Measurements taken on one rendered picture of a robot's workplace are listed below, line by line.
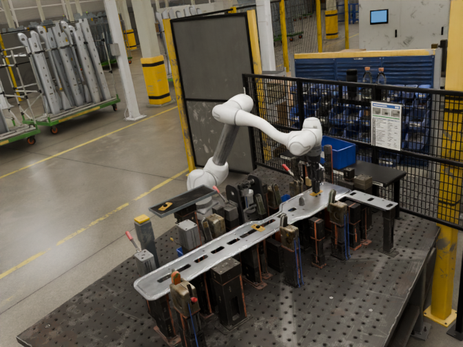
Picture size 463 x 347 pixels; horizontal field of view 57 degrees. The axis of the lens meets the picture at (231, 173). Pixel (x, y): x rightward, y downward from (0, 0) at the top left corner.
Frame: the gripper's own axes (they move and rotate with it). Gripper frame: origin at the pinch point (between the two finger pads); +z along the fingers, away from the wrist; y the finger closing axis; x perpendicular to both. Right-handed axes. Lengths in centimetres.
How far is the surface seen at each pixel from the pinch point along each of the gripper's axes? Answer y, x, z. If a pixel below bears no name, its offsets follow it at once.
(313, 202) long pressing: 3.6, -7.0, 6.8
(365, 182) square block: 16.8, 24.3, 2.5
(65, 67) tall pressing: -812, 122, -12
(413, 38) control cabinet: -291, 601, 8
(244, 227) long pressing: -6, -51, 7
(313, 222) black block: 16.9, -21.5, 8.2
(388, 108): 12, 55, -34
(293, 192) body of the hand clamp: -16.0, -2.6, 7.5
